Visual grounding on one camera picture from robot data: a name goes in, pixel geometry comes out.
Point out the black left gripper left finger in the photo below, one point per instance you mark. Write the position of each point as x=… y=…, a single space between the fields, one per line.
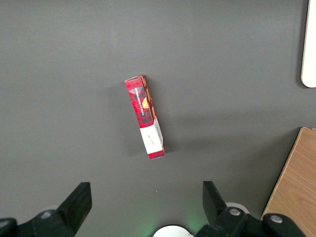
x=74 y=209

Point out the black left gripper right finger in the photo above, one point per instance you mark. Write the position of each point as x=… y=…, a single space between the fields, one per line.
x=214 y=209

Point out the red plaid cookie box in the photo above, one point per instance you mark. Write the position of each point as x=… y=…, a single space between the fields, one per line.
x=145 y=116

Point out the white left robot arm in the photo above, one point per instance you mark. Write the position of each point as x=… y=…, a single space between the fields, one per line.
x=170 y=232

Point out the cream rectangular tray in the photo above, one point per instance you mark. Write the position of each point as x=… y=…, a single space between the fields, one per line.
x=309 y=49

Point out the wooden two-drawer cabinet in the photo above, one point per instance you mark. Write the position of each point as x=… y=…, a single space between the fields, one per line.
x=296 y=177

